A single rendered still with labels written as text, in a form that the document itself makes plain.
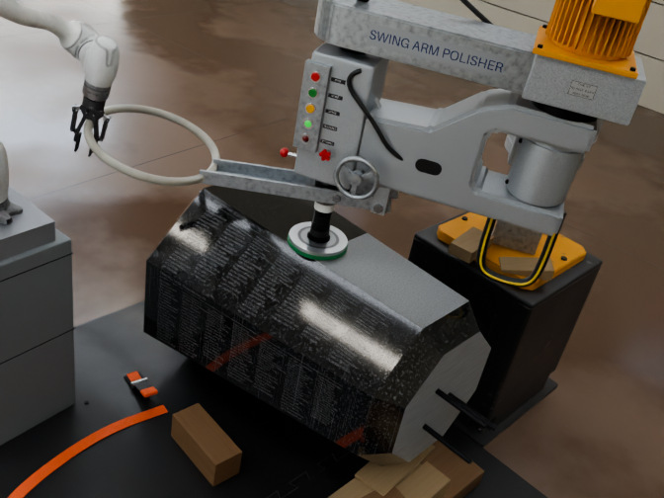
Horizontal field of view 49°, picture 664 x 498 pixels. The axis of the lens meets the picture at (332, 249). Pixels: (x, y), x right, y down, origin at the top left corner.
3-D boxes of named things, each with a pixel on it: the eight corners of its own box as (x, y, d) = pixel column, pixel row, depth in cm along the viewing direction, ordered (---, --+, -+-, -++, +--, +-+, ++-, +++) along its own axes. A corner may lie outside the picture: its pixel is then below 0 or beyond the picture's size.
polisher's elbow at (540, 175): (508, 173, 242) (526, 118, 232) (565, 191, 238) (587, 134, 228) (499, 196, 226) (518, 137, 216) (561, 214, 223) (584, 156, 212)
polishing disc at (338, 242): (276, 233, 263) (277, 230, 263) (319, 218, 277) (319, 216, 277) (316, 263, 252) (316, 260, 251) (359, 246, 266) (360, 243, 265)
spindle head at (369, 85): (409, 186, 256) (440, 61, 232) (395, 212, 238) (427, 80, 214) (312, 157, 262) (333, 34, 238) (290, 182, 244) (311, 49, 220)
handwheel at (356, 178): (380, 195, 241) (389, 153, 233) (373, 207, 232) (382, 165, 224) (337, 182, 243) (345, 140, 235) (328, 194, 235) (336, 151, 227)
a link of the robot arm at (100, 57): (119, 90, 252) (104, 69, 259) (128, 48, 244) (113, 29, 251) (88, 89, 245) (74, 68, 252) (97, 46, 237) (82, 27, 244)
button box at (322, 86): (318, 150, 236) (333, 64, 221) (315, 153, 234) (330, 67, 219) (294, 143, 238) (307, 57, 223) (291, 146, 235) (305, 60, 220)
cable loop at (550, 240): (536, 290, 250) (566, 210, 233) (535, 296, 247) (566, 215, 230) (469, 271, 254) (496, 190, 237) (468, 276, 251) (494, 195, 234)
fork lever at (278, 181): (400, 194, 257) (401, 181, 254) (387, 217, 241) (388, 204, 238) (218, 166, 274) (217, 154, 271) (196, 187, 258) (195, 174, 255)
